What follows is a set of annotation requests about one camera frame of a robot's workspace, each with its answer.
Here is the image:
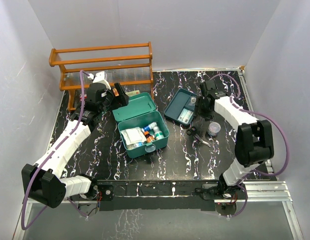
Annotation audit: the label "blue-grey divided tray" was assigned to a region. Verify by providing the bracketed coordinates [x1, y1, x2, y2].
[164, 88, 197, 127]

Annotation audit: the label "black scissors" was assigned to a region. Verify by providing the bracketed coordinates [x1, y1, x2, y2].
[186, 126, 211, 148]

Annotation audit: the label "teal medicine kit box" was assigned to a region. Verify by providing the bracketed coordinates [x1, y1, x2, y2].
[112, 92, 169, 159]

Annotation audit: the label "white-blue ointment tube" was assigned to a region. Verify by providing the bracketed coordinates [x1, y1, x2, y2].
[141, 121, 157, 133]

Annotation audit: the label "white gauze pad packet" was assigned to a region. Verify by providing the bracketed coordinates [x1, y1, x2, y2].
[120, 127, 147, 145]

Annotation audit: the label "brown bottle orange cap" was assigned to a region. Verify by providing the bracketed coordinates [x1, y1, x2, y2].
[144, 131, 155, 143]

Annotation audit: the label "bag of blue-white packets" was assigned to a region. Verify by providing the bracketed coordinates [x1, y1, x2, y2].
[127, 142, 147, 151]

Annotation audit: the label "white bottle green label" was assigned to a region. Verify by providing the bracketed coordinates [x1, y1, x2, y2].
[153, 126, 165, 140]

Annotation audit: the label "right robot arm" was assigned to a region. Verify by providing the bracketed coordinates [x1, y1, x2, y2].
[195, 80, 274, 199]

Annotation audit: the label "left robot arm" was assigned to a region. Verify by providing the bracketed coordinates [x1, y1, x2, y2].
[21, 82, 129, 208]

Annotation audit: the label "white-green medicine box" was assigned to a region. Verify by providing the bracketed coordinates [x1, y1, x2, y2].
[125, 90, 141, 97]

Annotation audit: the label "clear round container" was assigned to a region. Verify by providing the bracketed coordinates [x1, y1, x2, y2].
[207, 122, 221, 137]

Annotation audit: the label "wooden orange shelf rack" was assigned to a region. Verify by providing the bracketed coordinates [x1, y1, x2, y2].
[48, 42, 154, 112]

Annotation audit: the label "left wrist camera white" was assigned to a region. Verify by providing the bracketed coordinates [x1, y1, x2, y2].
[88, 71, 111, 90]

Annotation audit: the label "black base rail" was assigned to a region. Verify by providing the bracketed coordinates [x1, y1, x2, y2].
[94, 179, 248, 212]

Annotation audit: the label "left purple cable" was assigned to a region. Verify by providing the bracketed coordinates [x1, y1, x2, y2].
[21, 69, 93, 231]

